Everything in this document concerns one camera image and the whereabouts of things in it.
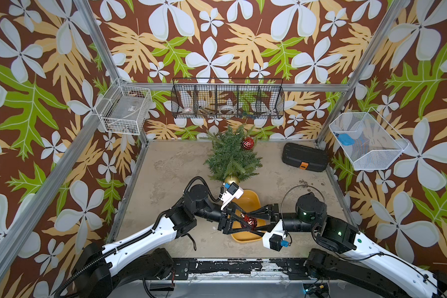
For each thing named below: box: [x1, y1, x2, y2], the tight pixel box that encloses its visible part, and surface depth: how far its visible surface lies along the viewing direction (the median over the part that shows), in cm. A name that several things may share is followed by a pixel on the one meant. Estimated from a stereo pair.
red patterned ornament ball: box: [240, 136, 254, 151], surface depth 74 cm
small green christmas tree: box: [203, 123, 263, 183], surface depth 76 cm
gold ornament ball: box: [224, 175, 240, 186], surface depth 74 cm
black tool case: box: [281, 142, 329, 172], surface depth 107 cm
